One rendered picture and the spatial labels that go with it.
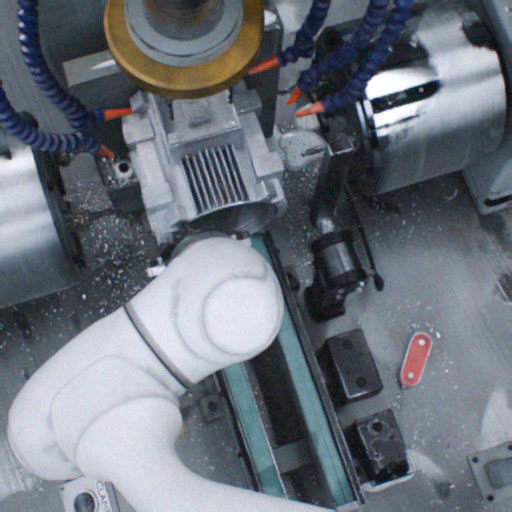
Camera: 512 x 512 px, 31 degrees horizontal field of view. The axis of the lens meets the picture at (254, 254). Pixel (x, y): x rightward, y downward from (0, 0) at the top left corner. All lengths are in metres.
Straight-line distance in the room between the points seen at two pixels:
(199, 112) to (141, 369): 0.49
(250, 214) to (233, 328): 0.58
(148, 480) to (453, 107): 0.69
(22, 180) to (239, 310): 0.47
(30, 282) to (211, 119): 0.32
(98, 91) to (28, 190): 0.18
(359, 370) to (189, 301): 0.64
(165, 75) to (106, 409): 0.39
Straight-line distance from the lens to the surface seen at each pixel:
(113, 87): 1.28
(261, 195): 1.23
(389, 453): 1.40
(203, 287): 0.80
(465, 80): 1.27
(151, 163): 1.28
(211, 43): 1.02
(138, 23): 1.04
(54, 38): 1.37
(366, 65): 1.08
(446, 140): 1.28
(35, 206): 1.18
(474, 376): 1.51
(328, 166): 1.11
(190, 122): 1.23
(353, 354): 1.42
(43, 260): 1.21
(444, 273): 1.54
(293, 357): 1.35
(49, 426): 0.86
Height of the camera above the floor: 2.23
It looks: 72 degrees down
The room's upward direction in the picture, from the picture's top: 5 degrees clockwise
